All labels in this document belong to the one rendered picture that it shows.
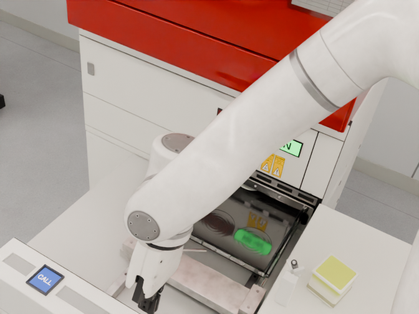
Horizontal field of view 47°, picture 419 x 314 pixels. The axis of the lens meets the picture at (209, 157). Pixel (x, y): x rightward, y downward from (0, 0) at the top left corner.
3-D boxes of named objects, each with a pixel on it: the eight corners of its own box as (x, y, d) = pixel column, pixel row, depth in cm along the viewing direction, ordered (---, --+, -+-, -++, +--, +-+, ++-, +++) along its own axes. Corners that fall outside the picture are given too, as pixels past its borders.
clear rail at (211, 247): (143, 210, 129) (143, 207, 128) (269, 277, 117) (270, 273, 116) (139, 214, 128) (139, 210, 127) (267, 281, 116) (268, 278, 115)
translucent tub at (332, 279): (323, 270, 111) (331, 252, 107) (350, 291, 107) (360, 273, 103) (303, 288, 106) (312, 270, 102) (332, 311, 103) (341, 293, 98)
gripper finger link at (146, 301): (144, 277, 81) (139, 304, 84) (134, 288, 79) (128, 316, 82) (161, 286, 80) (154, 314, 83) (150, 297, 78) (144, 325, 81)
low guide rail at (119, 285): (199, 192, 147) (201, 185, 145) (205, 195, 146) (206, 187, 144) (91, 314, 112) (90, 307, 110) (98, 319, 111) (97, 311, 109)
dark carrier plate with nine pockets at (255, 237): (211, 146, 152) (211, 144, 152) (312, 192, 141) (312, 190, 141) (148, 210, 128) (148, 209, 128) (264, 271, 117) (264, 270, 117)
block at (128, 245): (141, 230, 125) (141, 222, 123) (151, 235, 124) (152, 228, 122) (122, 250, 119) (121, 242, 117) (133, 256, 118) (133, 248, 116)
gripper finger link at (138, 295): (149, 254, 75) (159, 258, 81) (125, 299, 74) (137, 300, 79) (155, 258, 75) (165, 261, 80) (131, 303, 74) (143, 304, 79)
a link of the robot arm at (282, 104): (337, 141, 49) (147, 265, 64) (343, 93, 63) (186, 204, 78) (280, 74, 48) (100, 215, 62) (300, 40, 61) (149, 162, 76)
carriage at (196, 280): (138, 236, 127) (138, 228, 125) (262, 304, 116) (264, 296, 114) (119, 256, 121) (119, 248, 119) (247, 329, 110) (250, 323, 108)
